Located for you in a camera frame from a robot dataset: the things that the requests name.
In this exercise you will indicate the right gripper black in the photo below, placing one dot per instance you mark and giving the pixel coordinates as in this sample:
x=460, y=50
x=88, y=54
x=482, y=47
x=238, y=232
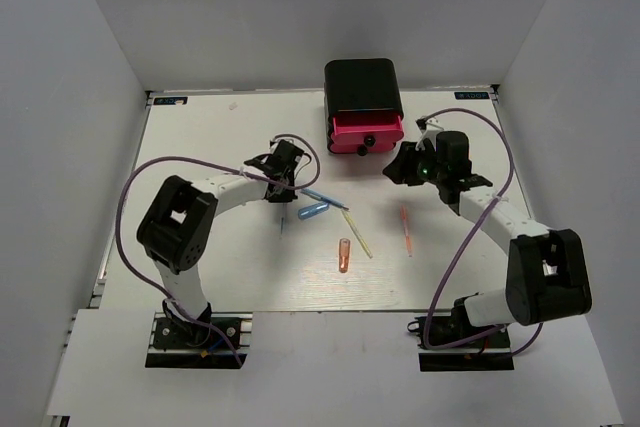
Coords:
x=404, y=163

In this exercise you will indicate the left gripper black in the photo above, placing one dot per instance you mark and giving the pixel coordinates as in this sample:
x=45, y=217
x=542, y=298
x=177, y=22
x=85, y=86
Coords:
x=287, y=196

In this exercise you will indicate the pink drawer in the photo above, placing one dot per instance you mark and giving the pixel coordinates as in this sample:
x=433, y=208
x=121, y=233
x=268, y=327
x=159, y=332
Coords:
x=355, y=128
x=369, y=144
x=360, y=149

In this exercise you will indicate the orange highlighter pen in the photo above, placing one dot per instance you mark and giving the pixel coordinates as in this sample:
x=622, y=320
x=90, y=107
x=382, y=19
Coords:
x=405, y=222

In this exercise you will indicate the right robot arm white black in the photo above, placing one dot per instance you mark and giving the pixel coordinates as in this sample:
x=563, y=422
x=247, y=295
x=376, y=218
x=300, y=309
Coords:
x=546, y=275

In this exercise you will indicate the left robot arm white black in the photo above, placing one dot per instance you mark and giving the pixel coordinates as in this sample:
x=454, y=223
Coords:
x=175, y=229

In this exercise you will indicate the light blue clip pen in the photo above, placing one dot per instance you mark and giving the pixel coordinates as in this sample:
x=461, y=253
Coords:
x=324, y=198

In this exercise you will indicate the yellow highlighter pen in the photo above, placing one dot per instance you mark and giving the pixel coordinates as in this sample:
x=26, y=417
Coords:
x=352, y=225

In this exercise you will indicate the black drawer cabinet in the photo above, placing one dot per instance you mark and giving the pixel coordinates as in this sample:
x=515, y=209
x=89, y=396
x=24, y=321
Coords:
x=360, y=86

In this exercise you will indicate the right blue table sticker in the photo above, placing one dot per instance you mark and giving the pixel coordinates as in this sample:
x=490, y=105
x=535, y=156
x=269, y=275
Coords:
x=471, y=95

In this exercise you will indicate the blue table sticker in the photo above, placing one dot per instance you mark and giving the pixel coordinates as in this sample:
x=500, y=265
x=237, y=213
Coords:
x=471, y=95
x=171, y=100

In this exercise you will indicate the left blue table sticker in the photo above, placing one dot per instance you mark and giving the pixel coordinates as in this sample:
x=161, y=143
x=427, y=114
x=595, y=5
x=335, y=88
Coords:
x=171, y=100

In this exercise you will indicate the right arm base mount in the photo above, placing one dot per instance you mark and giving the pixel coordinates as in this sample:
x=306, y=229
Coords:
x=488, y=354

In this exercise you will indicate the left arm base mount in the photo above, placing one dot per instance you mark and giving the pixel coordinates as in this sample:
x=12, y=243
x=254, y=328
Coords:
x=172, y=347

